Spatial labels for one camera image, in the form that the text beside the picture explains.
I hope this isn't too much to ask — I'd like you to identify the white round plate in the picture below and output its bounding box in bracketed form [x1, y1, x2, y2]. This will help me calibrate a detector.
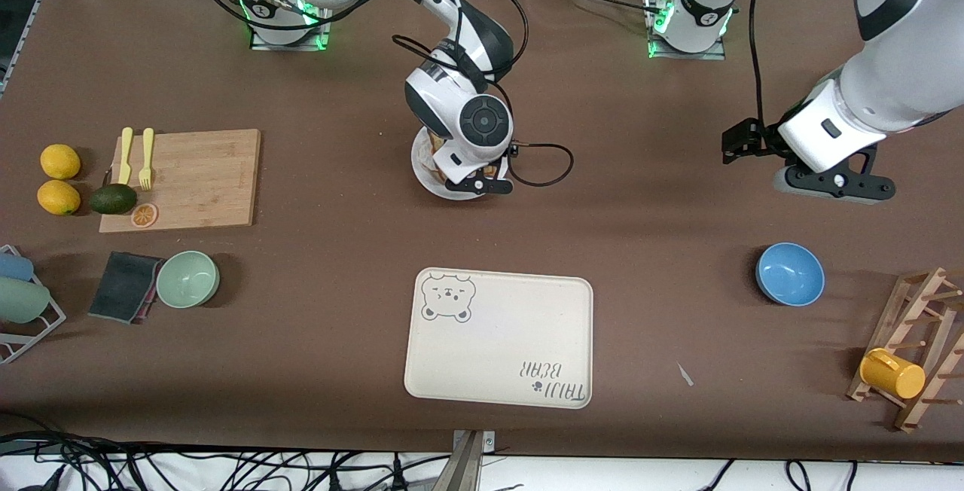
[410, 128, 514, 202]

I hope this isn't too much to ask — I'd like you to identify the white wire rack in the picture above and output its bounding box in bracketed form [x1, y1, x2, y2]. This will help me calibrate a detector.
[0, 245, 67, 364]

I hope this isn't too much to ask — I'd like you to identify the pale blue cup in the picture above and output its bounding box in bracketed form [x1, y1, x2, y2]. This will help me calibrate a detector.
[0, 252, 35, 282]

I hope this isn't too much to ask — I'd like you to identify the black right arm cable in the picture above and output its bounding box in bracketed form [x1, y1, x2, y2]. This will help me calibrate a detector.
[181, 0, 529, 89]

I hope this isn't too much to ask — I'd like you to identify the blue bowl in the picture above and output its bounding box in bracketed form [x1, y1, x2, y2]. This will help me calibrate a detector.
[755, 242, 825, 307]

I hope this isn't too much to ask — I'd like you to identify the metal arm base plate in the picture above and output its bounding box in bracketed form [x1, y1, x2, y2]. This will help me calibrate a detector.
[249, 0, 336, 51]
[644, 0, 728, 61]

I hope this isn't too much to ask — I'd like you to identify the wooden cutting board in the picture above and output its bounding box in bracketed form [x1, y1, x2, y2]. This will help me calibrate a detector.
[99, 128, 262, 234]

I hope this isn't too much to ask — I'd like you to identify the dark green avocado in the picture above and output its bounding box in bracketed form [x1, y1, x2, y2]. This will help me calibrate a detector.
[90, 184, 138, 215]

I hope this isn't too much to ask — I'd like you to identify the wooden cup rack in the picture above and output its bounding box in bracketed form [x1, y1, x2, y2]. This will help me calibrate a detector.
[847, 267, 964, 432]

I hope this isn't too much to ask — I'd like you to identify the aluminium camera mount post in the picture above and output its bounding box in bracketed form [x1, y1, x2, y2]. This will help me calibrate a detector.
[450, 429, 496, 491]

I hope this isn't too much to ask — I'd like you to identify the yellow plastic cup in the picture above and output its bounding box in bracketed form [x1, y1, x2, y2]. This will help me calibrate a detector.
[859, 348, 926, 400]

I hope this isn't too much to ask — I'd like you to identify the yellow lemon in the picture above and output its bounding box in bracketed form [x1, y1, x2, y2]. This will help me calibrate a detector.
[40, 144, 82, 180]
[37, 179, 81, 216]

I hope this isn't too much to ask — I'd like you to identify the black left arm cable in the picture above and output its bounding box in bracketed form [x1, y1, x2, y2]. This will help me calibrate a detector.
[749, 0, 784, 130]

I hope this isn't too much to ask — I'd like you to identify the pale green bowl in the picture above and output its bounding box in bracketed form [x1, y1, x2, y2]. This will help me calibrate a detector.
[156, 251, 221, 309]

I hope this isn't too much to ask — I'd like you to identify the dark grey sponge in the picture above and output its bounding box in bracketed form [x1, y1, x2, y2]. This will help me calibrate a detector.
[88, 252, 163, 325]

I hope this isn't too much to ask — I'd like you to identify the pale green cup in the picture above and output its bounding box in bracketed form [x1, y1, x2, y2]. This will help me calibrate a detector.
[0, 277, 51, 324]

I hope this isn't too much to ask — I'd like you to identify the cream bear print tray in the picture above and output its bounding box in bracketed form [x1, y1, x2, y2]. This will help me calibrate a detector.
[404, 267, 594, 410]

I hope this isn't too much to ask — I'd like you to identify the yellow plastic fork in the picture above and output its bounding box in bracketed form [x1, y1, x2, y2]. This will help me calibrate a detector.
[139, 127, 155, 191]

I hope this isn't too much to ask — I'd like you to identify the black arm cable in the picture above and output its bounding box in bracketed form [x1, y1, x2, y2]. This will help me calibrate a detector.
[749, 0, 784, 130]
[181, 0, 529, 89]

